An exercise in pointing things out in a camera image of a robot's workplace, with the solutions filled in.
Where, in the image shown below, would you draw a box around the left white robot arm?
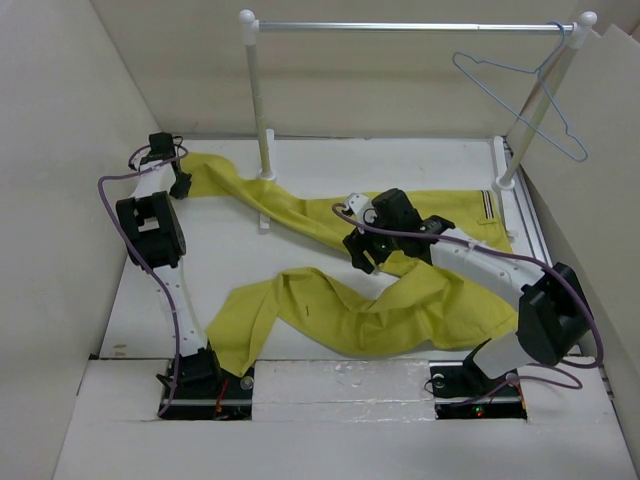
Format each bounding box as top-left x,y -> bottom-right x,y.
115,132 -> 224,400

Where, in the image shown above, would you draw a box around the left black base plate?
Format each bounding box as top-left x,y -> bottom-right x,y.
157,366 -> 255,421

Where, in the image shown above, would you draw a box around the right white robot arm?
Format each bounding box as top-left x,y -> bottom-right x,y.
332,188 -> 597,396

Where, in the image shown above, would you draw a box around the white and metal clothes rack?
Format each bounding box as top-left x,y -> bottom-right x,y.
236,7 -> 597,234

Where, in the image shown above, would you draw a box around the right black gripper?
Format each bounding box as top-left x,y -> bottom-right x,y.
343,207 -> 402,274

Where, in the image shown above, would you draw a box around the blue wire hanger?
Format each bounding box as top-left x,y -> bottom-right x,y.
451,20 -> 590,163

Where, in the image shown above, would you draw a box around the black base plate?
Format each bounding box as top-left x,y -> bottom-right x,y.
157,366 -> 255,421
423,361 -> 527,420

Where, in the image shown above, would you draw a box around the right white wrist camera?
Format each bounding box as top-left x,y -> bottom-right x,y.
344,193 -> 376,223

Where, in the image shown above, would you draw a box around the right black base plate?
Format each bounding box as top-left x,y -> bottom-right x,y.
423,361 -> 527,420

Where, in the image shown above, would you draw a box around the yellow trousers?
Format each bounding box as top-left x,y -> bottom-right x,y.
183,153 -> 517,376

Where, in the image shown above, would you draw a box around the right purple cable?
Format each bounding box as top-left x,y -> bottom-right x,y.
332,200 -> 605,406

